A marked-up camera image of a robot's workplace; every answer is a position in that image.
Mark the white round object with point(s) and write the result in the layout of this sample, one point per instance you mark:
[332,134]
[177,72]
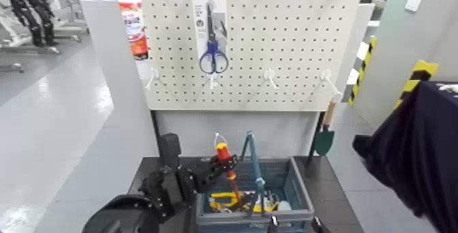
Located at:
[284,205]

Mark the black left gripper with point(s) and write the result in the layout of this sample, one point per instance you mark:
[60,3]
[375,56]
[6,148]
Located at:
[171,189]

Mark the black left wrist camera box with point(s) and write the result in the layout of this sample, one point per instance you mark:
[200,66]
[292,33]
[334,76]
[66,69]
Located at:
[170,150]

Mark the beige perforated pegboard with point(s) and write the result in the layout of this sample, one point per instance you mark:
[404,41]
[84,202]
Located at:
[286,30]

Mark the white pegboard hook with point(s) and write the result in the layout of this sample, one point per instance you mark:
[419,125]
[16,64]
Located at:
[153,77]
[270,77]
[213,81]
[328,78]

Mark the red white tube package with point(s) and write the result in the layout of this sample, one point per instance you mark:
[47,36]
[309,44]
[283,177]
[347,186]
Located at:
[134,27]

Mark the black humanoid robot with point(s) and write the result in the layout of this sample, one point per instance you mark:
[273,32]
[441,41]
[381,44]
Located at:
[35,12]

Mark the red yellow screwdriver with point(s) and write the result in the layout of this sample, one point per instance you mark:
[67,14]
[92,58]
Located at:
[223,153]

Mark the yellow black hazard corner guard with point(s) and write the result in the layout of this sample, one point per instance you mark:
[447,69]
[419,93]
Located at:
[415,78]
[363,70]

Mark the black stand post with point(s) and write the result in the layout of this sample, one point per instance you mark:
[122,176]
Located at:
[312,145]
[155,127]

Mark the dark navy garment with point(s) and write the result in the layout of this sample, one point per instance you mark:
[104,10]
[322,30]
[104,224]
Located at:
[422,148]

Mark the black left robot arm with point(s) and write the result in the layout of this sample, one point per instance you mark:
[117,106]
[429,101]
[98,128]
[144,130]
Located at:
[121,214]

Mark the white stand legs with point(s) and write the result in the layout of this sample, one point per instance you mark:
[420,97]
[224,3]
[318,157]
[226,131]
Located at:
[64,34]

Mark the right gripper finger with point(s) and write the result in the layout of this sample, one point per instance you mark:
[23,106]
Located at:
[317,225]
[273,225]

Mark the yellow black tool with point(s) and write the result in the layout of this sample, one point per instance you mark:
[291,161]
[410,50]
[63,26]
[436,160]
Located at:
[223,195]

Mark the blue scissors in packaging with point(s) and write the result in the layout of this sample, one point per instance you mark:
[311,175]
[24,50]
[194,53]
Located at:
[213,30]

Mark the white wall switch plate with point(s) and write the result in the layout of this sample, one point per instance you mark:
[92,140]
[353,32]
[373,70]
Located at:
[414,2]

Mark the teal and grey plastic crate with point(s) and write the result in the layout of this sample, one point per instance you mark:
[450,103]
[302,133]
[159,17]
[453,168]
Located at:
[250,217]

